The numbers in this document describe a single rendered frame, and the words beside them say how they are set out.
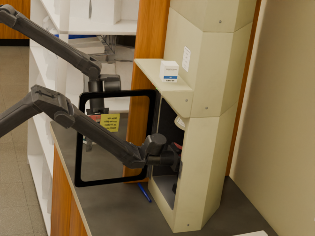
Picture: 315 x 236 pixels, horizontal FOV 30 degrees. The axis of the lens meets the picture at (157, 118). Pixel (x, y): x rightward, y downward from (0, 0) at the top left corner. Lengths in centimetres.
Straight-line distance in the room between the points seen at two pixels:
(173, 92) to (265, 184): 69
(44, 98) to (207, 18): 57
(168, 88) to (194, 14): 26
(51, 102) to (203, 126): 53
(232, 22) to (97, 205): 90
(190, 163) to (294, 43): 58
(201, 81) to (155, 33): 38
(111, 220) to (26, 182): 210
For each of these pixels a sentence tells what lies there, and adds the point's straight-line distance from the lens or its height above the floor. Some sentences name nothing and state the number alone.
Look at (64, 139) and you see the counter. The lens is 280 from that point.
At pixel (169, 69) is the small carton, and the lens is 197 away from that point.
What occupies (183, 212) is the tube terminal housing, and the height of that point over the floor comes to 103.
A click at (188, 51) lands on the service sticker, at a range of 199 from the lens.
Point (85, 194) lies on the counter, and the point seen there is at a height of 94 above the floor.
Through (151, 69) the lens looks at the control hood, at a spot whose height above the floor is 151.
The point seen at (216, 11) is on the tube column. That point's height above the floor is 178.
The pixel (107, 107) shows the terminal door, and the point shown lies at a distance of 220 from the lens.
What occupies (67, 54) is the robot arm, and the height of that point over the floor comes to 149.
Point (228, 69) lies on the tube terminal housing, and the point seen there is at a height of 158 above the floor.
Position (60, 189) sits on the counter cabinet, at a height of 67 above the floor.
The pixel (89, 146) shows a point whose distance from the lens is 223.
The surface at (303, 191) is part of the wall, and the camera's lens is 220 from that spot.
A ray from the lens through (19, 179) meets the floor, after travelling 432.
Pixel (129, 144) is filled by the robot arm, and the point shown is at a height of 125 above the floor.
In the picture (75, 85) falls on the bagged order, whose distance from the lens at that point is 334.
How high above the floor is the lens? 220
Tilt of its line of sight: 24 degrees down
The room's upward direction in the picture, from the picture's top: 7 degrees clockwise
